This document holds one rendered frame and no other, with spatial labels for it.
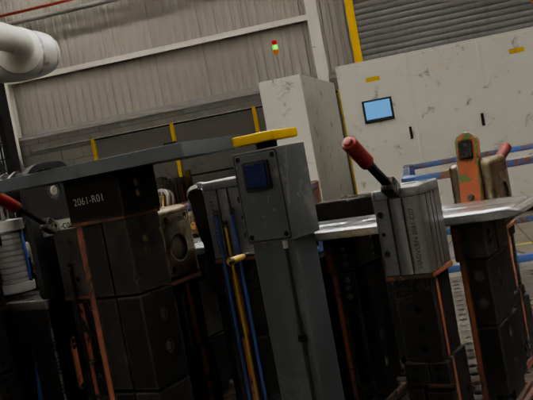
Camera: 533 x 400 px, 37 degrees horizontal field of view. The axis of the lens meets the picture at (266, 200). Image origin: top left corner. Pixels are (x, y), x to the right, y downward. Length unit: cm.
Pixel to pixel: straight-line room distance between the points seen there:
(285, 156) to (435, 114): 844
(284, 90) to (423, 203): 844
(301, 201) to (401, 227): 16
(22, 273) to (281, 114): 813
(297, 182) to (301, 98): 847
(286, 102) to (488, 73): 229
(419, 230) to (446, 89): 834
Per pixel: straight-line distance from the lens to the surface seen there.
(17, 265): 147
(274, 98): 951
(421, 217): 106
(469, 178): 137
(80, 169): 108
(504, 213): 115
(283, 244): 96
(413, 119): 937
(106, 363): 117
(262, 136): 96
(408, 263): 107
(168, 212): 129
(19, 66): 184
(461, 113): 938
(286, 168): 95
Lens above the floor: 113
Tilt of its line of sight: 3 degrees down
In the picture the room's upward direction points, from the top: 11 degrees counter-clockwise
